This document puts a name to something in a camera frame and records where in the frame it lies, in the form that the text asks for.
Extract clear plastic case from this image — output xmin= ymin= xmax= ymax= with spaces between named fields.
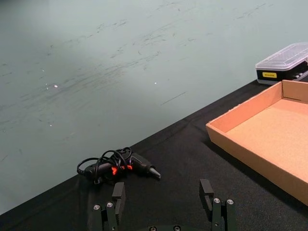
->
xmin=255 ymin=42 xmax=308 ymax=85

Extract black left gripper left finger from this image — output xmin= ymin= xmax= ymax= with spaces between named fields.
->
xmin=92 ymin=181 xmax=126 ymax=231

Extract shallow brown cardboard tray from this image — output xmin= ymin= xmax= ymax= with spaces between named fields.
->
xmin=205 ymin=79 xmax=308 ymax=206

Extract black corded tool orange parts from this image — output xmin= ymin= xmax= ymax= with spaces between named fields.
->
xmin=77 ymin=146 xmax=162 ymax=185

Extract black table cloth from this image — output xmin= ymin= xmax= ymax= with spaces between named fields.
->
xmin=0 ymin=74 xmax=308 ymax=231

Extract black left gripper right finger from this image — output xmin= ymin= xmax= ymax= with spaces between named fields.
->
xmin=199 ymin=179 xmax=237 ymax=231

